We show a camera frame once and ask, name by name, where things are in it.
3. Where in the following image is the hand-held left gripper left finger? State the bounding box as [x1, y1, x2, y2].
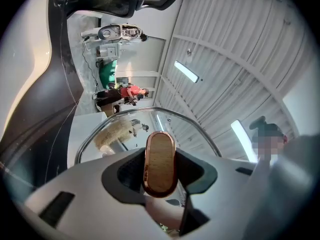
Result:
[24, 147, 176, 240]

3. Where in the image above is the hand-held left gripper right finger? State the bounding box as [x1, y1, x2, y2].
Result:
[174, 148, 259, 237]

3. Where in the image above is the glass lid with wooden handle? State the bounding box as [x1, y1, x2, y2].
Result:
[74, 106, 223, 199]

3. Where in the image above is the yellow sponge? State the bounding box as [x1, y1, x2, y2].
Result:
[94, 118, 134, 152]

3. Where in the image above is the ceiling tube light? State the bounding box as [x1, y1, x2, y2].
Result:
[230, 119, 259, 164]
[173, 60, 200, 84]

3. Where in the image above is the person's head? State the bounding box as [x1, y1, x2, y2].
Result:
[249, 123, 289, 163]

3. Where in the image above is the white bathtub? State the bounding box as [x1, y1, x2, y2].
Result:
[66, 110, 112, 171]

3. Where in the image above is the large cardboard box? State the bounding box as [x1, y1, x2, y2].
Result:
[102, 103, 121, 117]

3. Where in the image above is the green bathtub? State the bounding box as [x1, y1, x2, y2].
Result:
[98, 58, 119, 89]

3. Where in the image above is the black head-worn camera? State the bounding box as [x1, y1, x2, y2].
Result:
[249, 115, 266, 130]

